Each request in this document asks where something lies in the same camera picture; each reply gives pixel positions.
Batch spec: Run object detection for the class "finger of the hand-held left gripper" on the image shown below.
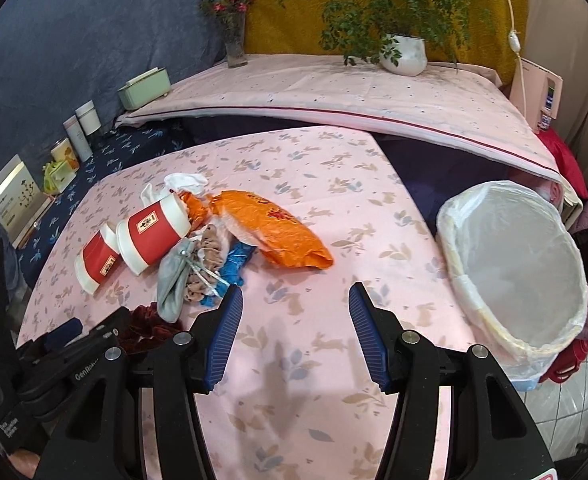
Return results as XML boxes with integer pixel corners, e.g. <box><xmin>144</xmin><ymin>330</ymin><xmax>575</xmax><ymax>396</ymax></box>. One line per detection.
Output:
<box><xmin>16</xmin><ymin>317</ymin><xmax>84</xmax><ymax>368</ymax></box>
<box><xmin>21</xmin><ymin>307</ymin><xmax>134</xmax><ymax>413</ymax></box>

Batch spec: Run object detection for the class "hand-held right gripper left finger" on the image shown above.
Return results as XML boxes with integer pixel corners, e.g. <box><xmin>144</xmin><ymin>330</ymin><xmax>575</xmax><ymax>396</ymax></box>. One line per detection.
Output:
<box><xmin>34</xmin><ymin>285</ymin><xmax>245</xmax><ymax>480</ymax></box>

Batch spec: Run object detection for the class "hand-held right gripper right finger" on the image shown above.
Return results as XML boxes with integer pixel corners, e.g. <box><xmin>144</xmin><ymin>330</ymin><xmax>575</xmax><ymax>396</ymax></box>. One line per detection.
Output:
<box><xmin>348</xmin><ymin>281</ymin><xmax>557</xmax><ymax>480</ymax></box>

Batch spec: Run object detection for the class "dark red velvet scrunchie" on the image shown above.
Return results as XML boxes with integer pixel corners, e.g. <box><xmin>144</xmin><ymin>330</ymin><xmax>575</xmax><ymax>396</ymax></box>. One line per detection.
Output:
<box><xmin>119</xmin><ymin>302</ymin><xmax>185</xmax><ymax>356</ymax></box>

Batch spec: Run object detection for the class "brown stocking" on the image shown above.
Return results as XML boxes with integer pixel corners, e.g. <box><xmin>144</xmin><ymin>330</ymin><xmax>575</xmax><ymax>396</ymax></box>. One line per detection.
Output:
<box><xmin>181</xmin><ymin>225</ymin><xmax>232</xmax><ymax>303</ymax></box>

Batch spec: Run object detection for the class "small red white paper cup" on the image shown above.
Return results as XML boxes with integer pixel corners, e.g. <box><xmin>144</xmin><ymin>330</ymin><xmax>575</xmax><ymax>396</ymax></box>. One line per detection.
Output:
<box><xmin>75</xmin><ymin>224</ymin><xmax>125</xmax><ymax>295</ymax></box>

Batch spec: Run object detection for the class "orange plastic bag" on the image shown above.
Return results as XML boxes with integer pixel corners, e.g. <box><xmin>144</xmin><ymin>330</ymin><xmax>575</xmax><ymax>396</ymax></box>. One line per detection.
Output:
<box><xmin>181</xmin><ymin>190</ymin><xmax>335</xmax><ymax>268</ymax></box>

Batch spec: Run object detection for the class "large red white paper cup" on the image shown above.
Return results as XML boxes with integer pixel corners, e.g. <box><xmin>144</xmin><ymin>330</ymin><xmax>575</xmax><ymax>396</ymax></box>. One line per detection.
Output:
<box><xmin>116</xmin><ymin>195</ymin><xmax>195</xmax><ymax>276</ymax></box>

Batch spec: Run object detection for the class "white tissue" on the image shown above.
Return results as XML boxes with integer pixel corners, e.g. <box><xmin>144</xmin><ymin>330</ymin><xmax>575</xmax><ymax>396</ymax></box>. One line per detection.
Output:
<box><xmin>141</xmin><ymin>172</ymin><xmax>209</xmax><ymax>206</ymax></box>

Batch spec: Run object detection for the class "waste bin with white liner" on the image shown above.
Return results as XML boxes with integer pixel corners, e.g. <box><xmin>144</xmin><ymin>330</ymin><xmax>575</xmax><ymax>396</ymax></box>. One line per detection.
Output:
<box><xmin>436</xmin><ymin>179</ymin><xmax>588</xmax><ymax>393</ymax></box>

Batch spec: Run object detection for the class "white printed box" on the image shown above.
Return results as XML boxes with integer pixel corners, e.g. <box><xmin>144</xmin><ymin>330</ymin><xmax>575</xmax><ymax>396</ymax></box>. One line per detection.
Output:
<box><xmin>0</xmin><ymin>155</ymin><xmax>55</xmax><ymax>250</ymax></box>

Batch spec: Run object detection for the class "green yellow packet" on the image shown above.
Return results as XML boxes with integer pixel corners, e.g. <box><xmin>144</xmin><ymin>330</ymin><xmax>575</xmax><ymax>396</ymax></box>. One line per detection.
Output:
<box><xmin>41</xmin><ymin>160</ymin><xmax>72</xmax><ymax>196</ymax></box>

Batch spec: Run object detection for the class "printed yellow tin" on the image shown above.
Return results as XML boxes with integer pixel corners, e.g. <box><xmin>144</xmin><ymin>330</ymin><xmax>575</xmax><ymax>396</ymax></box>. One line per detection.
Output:
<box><xmin>50</xmin><ymin>137</ymin><xmax>80</xmax><ymax>171</ymax></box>

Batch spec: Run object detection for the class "pink rabbit print tablecloth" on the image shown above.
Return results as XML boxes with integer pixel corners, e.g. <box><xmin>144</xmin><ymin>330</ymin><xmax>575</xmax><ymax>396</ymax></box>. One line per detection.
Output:
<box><xmin>16</xmin><ymin>125</ymin><xmax>524</xmax><ymax>480</ymax></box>

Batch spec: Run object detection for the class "dark purple cloth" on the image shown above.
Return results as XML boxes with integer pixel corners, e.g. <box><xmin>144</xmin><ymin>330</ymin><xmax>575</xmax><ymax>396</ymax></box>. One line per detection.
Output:
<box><xmin>184</xmin><ymin>115</ymin><xmax>514</xmax><ymax>231</ymax></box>

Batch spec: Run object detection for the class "tall white grey canister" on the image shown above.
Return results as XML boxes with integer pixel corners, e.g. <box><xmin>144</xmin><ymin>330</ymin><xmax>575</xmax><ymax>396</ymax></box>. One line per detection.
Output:
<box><xmin>63</xmin><ymin>115</ymin><xmax>94</xmax><ymax>162</ymax></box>

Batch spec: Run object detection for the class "navy floral cloth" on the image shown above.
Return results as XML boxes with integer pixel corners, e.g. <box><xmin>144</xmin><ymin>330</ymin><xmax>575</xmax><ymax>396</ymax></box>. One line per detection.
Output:
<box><xmin>16</xmin><ymin>122</ymin><xmax>189</xmax><ymax>286</ymax></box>

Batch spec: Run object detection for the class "red bag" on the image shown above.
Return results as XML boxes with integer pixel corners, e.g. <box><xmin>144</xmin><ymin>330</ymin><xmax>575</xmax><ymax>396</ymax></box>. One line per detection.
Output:
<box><xmin>544</xmin><ymin>337</ymin><xmax>588</xmax><ymax>383</ymax></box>

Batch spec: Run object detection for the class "short white canister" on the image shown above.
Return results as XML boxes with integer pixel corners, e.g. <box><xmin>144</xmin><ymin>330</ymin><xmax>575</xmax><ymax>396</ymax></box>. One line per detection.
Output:
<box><xmin>75</xmin><ymin>100</ymin><xmax>102</xmax><ymax>137</ymax></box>

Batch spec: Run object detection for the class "pink dotted cloth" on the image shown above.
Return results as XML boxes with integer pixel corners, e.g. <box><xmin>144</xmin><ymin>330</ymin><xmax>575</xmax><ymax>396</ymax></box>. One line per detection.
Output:
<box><xmin>114</xmin><ymin>52</ymin><xmax>584</xmax><ymax>211</ymax></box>

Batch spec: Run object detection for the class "pale green tissue box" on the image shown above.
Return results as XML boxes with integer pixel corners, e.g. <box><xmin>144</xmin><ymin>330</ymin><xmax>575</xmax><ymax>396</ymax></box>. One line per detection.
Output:
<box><xmin>118</xmin><ymin>66</ymin><xmax>172</xmax><ymax>111</ymax></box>

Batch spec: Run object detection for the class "red cloth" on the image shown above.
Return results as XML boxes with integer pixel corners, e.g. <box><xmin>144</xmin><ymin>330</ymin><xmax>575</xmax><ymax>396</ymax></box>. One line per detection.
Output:
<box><xmin>538</xmin><ymin>127</ymin><xmax>588</xmax><ymax>201</ymax></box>

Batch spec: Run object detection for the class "green plant in white pot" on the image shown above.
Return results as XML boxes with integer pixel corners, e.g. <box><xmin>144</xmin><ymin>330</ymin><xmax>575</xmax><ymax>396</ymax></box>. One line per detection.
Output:
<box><xmin>276</xmin><ymin>0</ymin><xmax>494</xmax><ymax>77</ymax></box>

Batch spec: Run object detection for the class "glass vase with pink flowers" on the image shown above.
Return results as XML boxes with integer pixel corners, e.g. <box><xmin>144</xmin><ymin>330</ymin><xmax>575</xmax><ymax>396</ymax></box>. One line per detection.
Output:
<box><xmin>199</xmin><ymin>0</ymin><xmax>255</xmax><ymax>68</ymax></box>

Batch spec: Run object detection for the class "pink appliance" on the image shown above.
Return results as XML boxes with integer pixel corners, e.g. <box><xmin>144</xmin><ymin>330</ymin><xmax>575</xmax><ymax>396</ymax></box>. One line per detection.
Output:
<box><xmin>510</xmin><ymin>57</ymin><xmax>564</xmax><ymax>133</ymax></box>

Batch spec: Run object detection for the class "blue backdrop cloth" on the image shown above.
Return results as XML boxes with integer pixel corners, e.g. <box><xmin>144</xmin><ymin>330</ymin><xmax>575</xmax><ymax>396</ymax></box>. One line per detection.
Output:
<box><xmin>0</xmin><ymin>0</ymin><xmax>245</xmax><ymax>241</ymax></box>

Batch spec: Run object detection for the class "yellow backdrop cloth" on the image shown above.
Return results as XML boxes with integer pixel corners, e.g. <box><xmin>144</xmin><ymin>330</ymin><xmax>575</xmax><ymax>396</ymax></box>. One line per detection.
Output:
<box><xmin>236</xmin><ymin>0</ymin><xmax>529</xmax><ymax>78</ymax></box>

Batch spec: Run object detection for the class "beige curtain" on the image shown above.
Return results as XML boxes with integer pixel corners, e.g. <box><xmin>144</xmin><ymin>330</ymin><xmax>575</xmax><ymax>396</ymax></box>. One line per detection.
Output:
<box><xmin>524</xmin><ymin>0</ymin><xmax>588</xmax><ymax>186</ymax></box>

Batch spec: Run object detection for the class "white cable with switch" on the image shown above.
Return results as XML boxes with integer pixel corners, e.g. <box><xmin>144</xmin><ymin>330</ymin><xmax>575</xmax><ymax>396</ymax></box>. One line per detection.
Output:
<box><xmin>494</xmin><ymin>0</ymin><xmax>532</xmax><ymax>116</ymax></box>

